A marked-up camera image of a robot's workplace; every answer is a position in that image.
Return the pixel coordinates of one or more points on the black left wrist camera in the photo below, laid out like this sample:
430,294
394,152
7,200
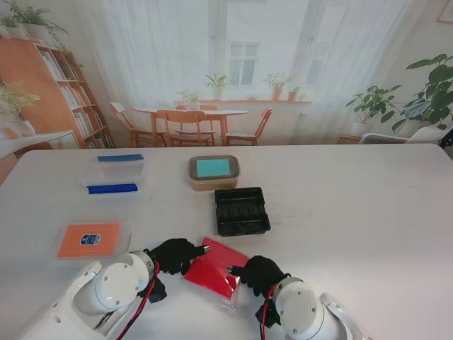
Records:
158,292

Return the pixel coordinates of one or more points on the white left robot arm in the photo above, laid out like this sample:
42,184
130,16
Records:
113,283

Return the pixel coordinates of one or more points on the clear container with blue clips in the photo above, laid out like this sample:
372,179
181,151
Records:
113,188

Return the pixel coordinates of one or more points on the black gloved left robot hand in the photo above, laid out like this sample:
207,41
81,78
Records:
173,256

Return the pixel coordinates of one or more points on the clear lid with red label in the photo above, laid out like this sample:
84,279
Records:
212,272

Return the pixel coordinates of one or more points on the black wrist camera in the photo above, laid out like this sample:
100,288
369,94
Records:
158,292
267,315

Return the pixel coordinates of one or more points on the black plastic tray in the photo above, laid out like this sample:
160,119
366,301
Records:
240,212

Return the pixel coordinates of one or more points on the printed room backdrop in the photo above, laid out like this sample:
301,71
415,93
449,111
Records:
247,35

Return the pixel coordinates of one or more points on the brown kraft paper container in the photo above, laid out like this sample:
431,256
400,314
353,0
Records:
212,184

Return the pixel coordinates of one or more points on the clear lid with orange label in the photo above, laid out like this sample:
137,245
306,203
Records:
88,241

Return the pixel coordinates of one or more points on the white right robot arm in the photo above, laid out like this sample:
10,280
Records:
304,311

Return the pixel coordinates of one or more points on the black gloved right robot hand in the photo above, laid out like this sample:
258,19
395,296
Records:
263,276

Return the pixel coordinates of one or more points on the black stand clamp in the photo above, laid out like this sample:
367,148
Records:
447,140

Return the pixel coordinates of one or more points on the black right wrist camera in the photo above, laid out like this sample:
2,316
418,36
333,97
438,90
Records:
267,315

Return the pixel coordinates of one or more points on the clear lid with teal label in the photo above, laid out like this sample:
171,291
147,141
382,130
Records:
212,167

